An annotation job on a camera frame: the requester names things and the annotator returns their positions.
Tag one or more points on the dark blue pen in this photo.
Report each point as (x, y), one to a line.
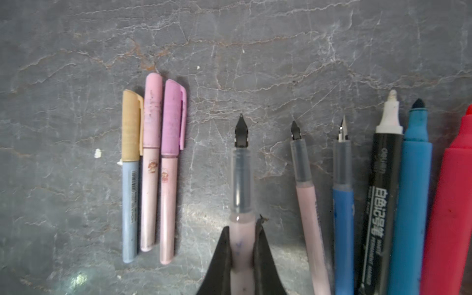
(344, 210)

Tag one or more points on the light pink cap pen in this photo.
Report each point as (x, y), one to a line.
(307, 200)

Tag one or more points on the green cap pen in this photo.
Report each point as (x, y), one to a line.
(242, 219)

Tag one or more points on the beige cap blue pen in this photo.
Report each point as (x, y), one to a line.
(132, 140)

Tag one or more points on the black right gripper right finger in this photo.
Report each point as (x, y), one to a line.
(266, 277)

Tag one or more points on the light blue marker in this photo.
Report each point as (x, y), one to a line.
(411, 218)

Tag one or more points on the white paper scrap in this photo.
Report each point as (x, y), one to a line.
(98, 153)

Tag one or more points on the purple cap pink pen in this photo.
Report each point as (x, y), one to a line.
(175, 105)

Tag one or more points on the pink marker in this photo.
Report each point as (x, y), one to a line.
(450, 224)

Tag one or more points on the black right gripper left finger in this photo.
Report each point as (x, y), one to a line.
(217, 280)

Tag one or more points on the black marker white cap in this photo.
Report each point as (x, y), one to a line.
(381, 201)

